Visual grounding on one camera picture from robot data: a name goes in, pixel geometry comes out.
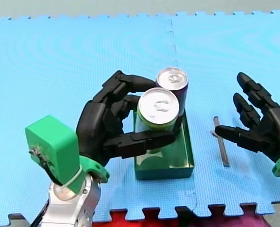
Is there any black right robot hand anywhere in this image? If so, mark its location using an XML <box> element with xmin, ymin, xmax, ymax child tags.
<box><xmin>214</xmin><ymin>72</ymin><xmax>280</xmax><ymax>163</ymax></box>

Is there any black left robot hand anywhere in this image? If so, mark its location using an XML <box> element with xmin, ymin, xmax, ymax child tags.
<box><xmin>76</xmin><ymin>70</ymin><xmax>176</xmax><ymax>167</ymax></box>

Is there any green drink can dark band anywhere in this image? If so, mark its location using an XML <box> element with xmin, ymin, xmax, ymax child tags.
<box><xmin>134</xmin><ymin>87</ymin><xmax>180</xmax><ymax>166</ymax></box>

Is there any dark purple drink can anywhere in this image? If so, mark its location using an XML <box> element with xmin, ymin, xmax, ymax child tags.
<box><xmin>155</xmin><ymin>67</ymin><xmax>189</xmax><ymax>116</ymax></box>

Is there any shallow green tray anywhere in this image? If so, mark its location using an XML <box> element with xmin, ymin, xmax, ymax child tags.
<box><xmin>132</xmin><ymin>108</ymin><xmax>195</xmax><ymax>181</ymax></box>

